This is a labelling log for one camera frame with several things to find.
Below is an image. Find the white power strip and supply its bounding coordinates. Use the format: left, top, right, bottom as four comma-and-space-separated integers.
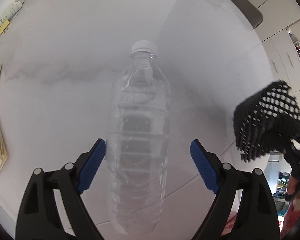
0, 1, 23, 34

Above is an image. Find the black foam mesh sleeve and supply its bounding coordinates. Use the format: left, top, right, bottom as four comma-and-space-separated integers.
234, 80, 300, 162

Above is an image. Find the white drawer cabinet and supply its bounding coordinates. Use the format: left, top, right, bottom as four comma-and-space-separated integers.
239, 0, 300, 93

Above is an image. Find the clear plastic water bottle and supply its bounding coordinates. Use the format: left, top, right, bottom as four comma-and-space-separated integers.
106, 41, 171, 236

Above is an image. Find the dark grey chair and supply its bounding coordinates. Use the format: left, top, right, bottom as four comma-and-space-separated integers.
230, 0, 263, 29

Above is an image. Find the person's right hand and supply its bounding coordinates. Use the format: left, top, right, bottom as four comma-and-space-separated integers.
285, 175, 300, 202

